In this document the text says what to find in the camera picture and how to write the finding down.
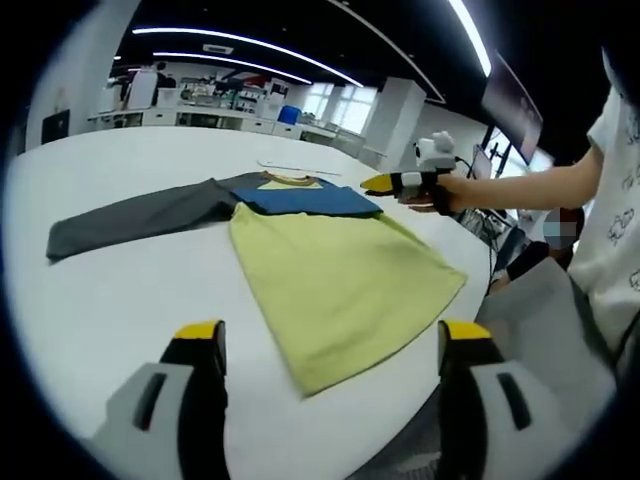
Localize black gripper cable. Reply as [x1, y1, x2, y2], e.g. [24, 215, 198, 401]
[453, 155, 501, 289]

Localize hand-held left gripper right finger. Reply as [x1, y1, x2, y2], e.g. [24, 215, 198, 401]
[436, 318, 567, 480]

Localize white tall appliance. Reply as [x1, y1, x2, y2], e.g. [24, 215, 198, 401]
[126, 69, 157, 110]

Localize computer monitor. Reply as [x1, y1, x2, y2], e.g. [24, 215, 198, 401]
[471, 144, 495, 180]

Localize white table strip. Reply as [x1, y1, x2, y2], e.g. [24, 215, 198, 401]
[255, 159, 345, 178]

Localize yellow garment with grey and blue sleeves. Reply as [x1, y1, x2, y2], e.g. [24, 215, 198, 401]
[45, 169, 470, 400]

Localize person's grey trousers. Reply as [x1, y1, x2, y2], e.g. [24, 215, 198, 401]
[472, 258, 624, 416]

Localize dark wall screen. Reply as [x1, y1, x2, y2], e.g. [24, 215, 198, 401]
[480, 48, 545, 167]

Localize white cabinet row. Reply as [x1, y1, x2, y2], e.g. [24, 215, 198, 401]
[87, 101, 352, 147]

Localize white square pillar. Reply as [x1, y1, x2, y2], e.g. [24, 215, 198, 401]
[363, 76, 427, 157]

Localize person's right hand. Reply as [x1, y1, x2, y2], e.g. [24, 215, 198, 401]
[403, 173, 464, 217]

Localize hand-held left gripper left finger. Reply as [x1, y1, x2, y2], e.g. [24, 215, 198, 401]
[87, 318, 230, 480]

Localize white ceiling light strip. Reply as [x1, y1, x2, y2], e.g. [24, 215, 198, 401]
[446, 0, 495, 80]
[151, 50, 315, 85]
[131, 26, 365, 88]

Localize black floor box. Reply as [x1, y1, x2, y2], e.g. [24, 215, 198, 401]
[40, 111, 71, 145]

